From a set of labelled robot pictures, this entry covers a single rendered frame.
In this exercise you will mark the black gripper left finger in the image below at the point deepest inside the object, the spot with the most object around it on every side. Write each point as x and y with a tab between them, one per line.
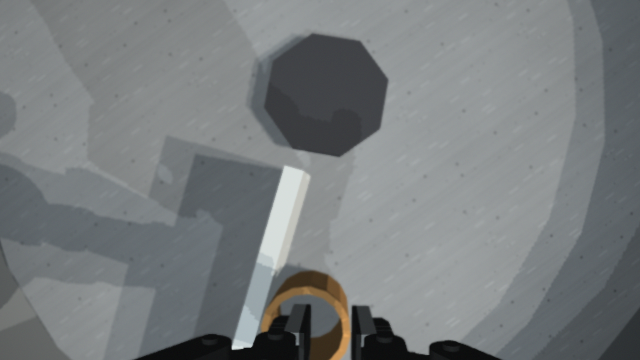
291	343

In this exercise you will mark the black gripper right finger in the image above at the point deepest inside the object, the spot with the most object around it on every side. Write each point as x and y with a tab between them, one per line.
373	339

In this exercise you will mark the bronze bushing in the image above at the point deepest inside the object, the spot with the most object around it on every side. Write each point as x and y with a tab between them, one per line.
332	345

